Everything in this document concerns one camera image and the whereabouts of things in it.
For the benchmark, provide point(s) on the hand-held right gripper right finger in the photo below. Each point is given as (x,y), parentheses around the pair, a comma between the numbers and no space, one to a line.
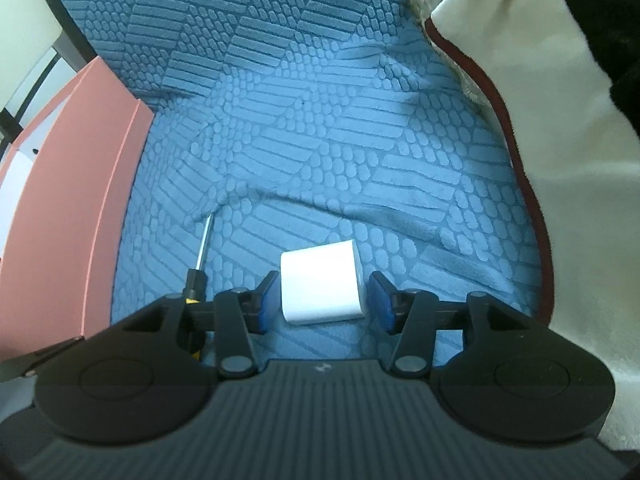
(382,306)

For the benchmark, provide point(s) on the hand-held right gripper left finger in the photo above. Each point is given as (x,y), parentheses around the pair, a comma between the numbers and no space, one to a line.
(265,306)

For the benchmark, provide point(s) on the white plug charger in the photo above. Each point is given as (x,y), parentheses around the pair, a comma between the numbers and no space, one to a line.
(320,285)

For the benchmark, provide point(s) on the pink cardboard box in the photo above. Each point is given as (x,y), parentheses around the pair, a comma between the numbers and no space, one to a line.
(75,185)

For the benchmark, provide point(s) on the blue textured sofa cover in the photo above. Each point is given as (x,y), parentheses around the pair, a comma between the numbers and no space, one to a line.
(325,110)

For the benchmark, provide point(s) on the white red black printed blanket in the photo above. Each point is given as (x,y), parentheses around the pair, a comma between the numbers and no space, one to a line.
(565,110)

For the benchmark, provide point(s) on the black framed chair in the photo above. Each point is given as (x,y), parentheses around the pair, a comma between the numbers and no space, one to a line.
(25,10)

